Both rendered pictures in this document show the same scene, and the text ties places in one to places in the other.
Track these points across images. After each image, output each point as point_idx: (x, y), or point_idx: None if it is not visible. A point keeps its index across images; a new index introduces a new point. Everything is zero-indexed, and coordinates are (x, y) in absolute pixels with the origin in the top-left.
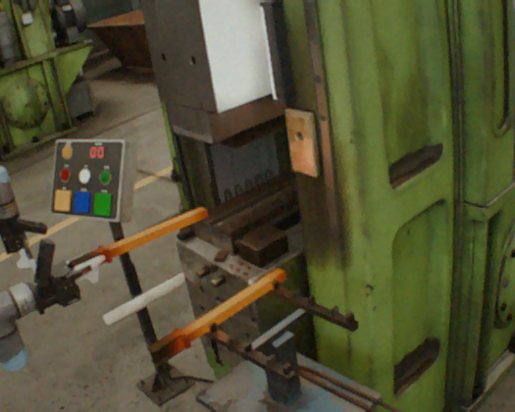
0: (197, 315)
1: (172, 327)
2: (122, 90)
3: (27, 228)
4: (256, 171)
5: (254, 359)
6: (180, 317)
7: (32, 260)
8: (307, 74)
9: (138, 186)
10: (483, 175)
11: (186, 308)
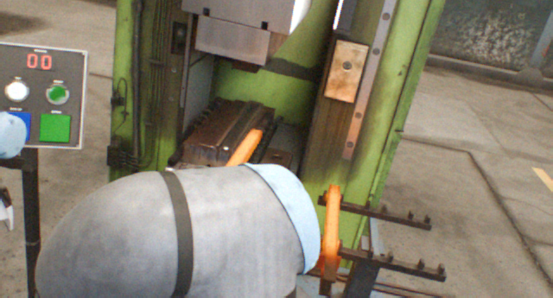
0: None
1: (4, 277)
2: None
3: (1, 160)
4: (201, 98)
5: (402, 267)
6: (10, 263)
7: (10, 207)
8: (375, 9)
9: None
10: (409, 106)
11: (12, 252)
